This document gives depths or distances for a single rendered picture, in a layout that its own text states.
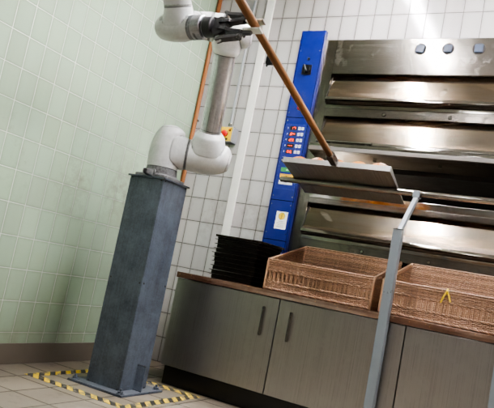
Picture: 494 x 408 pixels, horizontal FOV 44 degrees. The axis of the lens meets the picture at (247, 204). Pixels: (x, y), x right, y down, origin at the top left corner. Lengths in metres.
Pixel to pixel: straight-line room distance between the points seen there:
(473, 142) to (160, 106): 1.79
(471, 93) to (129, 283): 2.01
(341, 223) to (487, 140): 0.88
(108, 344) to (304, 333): 0.90
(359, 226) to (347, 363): 0.90
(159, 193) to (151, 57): 1.08
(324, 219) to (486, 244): 0.87
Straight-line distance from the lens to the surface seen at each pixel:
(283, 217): 3.58
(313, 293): 2.95
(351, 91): 3.66
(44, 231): 3.18
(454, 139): 3.43
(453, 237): 3.32
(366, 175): 2.98
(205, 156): 2.96
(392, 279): 2.73
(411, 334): 2.77
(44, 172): 3.14
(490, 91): 3.49
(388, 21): 3.78
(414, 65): 3.62
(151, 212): 2.90
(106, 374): 2.98
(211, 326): 3.13
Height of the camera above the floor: 0.63
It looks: 6 degrees up
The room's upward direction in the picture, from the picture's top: 11 degrees clockwise
